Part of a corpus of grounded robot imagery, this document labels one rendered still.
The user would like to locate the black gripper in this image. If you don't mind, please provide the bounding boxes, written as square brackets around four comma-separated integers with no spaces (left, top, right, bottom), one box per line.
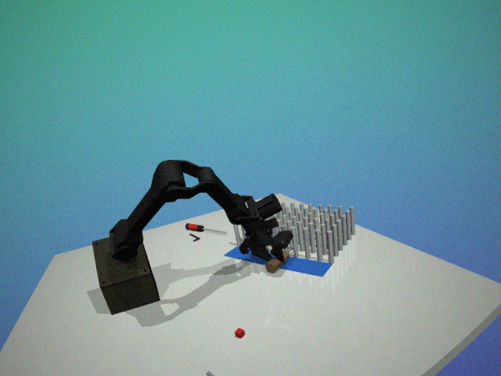
[240,221,294,262]

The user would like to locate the blue flat strip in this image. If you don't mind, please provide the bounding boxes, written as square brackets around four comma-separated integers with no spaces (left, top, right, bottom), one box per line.
[224,247,333,277]

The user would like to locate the small red block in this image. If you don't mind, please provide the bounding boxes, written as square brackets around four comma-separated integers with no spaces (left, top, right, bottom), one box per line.
[235,328,245,338]

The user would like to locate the red-handled tool with thin metal shaft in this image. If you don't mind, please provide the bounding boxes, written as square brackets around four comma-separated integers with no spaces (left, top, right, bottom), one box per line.
[186,223,226,233]

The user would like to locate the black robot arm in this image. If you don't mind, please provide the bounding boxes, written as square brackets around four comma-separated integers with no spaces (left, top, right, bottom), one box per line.
[109,160,283,265]

